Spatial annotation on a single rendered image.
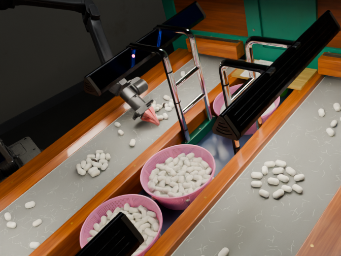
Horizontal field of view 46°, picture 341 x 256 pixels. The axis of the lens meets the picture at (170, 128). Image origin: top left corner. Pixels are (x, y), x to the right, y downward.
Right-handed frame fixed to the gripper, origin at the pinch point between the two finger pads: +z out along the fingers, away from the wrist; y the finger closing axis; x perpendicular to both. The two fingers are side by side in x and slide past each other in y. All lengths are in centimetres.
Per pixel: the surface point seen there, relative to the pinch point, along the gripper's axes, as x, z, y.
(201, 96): -16.5, 6.4, 12.9
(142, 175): -10.8, 12.5, -25.9
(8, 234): 7, -6, -69
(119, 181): -7.5, 8.1, -32.4
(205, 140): -5.0, 19.1, 7.0
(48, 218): 3, 0, -56
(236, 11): -21, -11, 57
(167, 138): -7.7, 8.2, -6.4
